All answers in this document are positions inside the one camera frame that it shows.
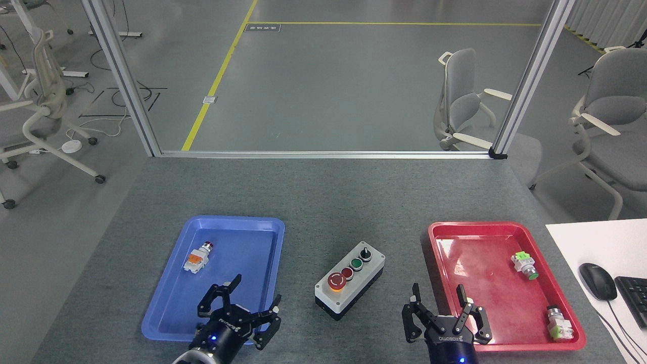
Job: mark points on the red push button orange block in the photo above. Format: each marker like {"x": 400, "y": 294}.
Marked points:
{"x": 197, "y": 259}

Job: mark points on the red plastic tray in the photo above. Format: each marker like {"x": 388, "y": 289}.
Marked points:
{"x": 480, "y": 253}

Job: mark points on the white curtain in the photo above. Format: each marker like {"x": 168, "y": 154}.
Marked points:
{"x": 606, "y": 20}

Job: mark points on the grey control box with buttons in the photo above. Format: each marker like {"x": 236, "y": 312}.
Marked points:
{"x": 349, "y": 285}

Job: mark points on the green push button switch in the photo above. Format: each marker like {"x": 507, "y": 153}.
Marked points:
{"x": 523, "y": 265}

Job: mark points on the white mesh office chair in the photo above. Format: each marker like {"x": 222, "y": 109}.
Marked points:
{"x": 48, "y": 91}

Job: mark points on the white desk foot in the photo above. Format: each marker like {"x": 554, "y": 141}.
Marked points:
{"x": 65, "y": 73}
{"x": 121, "y": 34}

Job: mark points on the blue plastic tray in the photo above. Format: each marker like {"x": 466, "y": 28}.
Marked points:
{"x": 237, "y": 263}

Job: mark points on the round white floor disc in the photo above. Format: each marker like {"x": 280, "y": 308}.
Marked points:
{"x": 71, "y": 146}

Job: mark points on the black keyboard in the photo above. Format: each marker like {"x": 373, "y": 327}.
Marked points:
{"x": 634, "y": 301}

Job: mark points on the white desk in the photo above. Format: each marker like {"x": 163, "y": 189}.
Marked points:
{"x": 596, "y": 242}

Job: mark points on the black tripod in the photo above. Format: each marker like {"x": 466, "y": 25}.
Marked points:
{"x": 589, "y": 67}

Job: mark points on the silver push button green block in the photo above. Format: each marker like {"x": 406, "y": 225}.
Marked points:
{"x": 558, "y": 323}

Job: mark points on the silver aluminium post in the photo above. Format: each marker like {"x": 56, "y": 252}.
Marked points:
{"x": 124, "y": 81}
{"x": 530, "y": 81}

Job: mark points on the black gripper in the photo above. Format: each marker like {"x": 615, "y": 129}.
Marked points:
{"x": 227, "y": 336}
{"x": 452, "y": 344}

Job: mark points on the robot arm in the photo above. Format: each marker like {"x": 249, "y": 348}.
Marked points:
{"x": 192, "y": 358}

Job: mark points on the silver floor socket plate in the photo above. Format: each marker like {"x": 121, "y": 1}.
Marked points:
{"x": 210, "y": 99}

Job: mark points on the dark floor label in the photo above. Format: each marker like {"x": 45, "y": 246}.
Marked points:
{"x": 262, "y": 28}

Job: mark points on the black computer mouse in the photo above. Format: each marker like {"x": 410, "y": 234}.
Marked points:
{"x": 598, "y": 280}

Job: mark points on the grey office chair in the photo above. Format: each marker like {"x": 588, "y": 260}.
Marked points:
{"x": 462, "y": 96}
{"x": 614, "y": 106}

